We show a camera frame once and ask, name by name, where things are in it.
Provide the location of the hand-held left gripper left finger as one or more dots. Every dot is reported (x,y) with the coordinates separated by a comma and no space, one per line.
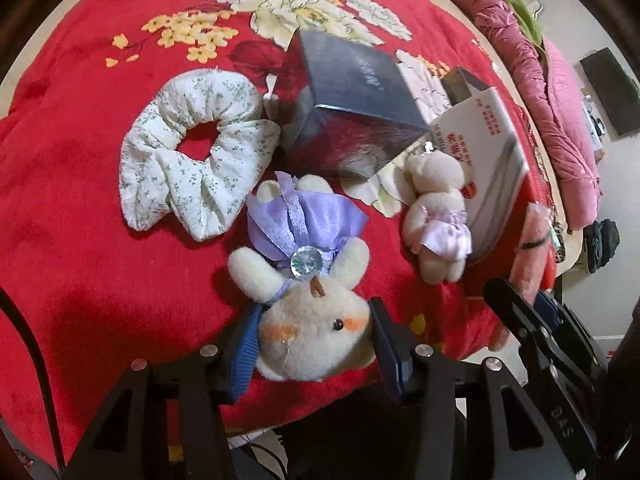
(242,360)

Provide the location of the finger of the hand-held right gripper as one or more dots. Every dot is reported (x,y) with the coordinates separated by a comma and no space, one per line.
(520,315)
(550,307)

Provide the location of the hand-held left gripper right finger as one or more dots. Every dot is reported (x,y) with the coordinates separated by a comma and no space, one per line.
(389,355)

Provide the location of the pink item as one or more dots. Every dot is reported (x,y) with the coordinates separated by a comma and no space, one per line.
(532,255)

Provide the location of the cream plush rabbit purple dress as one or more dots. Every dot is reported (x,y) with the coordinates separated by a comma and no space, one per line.
(315,320)

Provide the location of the red cardboard box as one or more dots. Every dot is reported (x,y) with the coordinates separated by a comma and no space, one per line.
(495,160)

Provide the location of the black bag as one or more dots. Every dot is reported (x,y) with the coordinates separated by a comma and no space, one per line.
(602,245)

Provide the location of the small plush bear pink dress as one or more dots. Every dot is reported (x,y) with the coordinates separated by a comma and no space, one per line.
(435,210)

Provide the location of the pink quilted jacket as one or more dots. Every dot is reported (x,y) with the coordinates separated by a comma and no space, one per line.
(550,110)

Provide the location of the white floral scrunchie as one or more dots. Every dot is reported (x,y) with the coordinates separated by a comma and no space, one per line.
(160,160)

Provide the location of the black monitor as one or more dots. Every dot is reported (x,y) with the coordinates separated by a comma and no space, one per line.
(610,90)

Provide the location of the dark blue box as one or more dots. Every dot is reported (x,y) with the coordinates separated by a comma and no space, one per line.
(350,75)

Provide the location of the green cloth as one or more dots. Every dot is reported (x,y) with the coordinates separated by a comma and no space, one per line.
(525,20)

